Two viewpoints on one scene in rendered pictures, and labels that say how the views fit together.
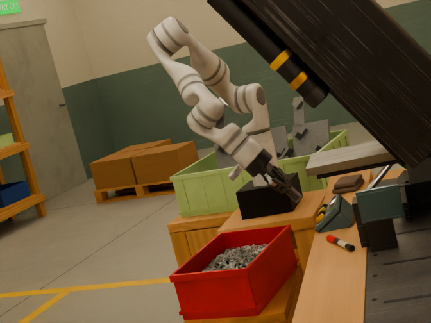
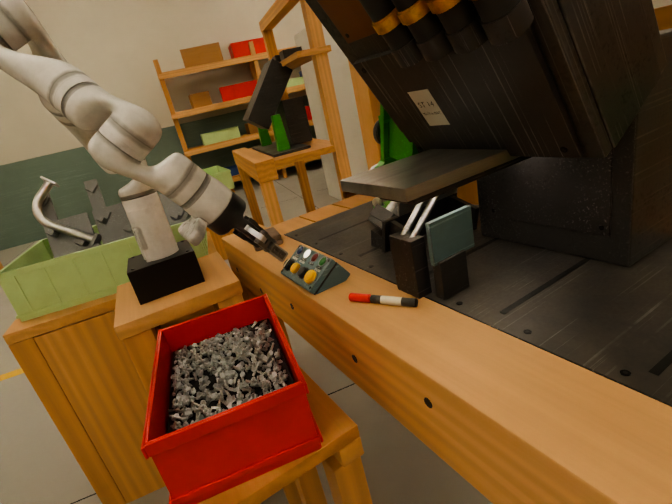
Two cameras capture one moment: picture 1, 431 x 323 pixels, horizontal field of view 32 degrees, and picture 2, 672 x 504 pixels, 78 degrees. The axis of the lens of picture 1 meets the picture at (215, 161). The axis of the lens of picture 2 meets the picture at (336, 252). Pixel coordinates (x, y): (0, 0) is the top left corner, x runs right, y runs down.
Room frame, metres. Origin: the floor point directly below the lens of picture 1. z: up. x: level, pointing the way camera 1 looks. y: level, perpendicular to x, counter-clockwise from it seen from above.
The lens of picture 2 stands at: (1.27, 0.23, 1.27)
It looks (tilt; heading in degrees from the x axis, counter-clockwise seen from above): 21 degrees down; 319
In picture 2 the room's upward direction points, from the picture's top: 13 degrees counter-clockwise
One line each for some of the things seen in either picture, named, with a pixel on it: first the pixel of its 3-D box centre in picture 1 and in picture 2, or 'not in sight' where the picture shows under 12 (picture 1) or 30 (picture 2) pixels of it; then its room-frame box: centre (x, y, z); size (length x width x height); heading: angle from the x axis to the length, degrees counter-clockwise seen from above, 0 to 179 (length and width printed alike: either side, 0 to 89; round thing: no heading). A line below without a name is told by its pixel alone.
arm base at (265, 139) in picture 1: (262, 157); (151, 225); (2.42, -0.15, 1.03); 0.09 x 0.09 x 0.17; 78
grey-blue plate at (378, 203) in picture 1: (383, 218); (452, 253); (1.61, -0.33, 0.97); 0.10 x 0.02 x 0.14; 75
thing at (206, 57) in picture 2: not in sight; (266, 111); (7.34, -4.30, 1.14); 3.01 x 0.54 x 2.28; 64
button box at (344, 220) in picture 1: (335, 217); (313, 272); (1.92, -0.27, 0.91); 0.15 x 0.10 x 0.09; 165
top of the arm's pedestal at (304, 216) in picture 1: (276, 214); (176, 289); (2.42, -0.15, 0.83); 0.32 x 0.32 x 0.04; 70
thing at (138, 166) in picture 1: (156, 166); not in sight; (7.96, 0.63, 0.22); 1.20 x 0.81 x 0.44; 59
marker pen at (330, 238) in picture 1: (340, 242); (381, 299); (1.71, -0.24, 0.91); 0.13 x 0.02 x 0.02; 13
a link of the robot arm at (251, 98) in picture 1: (252, 110); (128, 168); (2.43, -0.16, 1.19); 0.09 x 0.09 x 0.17; 57
